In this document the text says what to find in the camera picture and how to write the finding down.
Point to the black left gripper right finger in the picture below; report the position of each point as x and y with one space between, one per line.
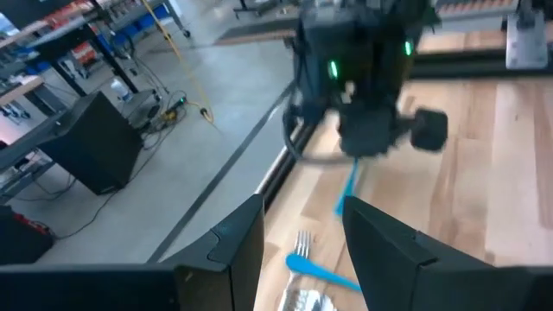
453 289

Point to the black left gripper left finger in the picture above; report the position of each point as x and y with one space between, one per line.
108 289

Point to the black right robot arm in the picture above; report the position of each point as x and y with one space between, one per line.
358 34

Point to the black red toolbox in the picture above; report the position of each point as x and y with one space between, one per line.
21 237

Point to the dark floor mat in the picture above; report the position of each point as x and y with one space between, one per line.
259 32

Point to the black computer case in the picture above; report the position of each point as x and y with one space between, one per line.
90 142

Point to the grey desk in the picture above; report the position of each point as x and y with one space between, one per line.
26 142

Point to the silver mounting plate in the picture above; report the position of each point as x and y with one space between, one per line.
527 47

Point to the clear plastic jug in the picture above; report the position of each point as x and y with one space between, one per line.
120 90

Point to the grey wheeled cart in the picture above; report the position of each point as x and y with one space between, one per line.
177 15

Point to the metal shelving rack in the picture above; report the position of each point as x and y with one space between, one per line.
86 26

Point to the black metal table frame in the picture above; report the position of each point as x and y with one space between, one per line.
466 65

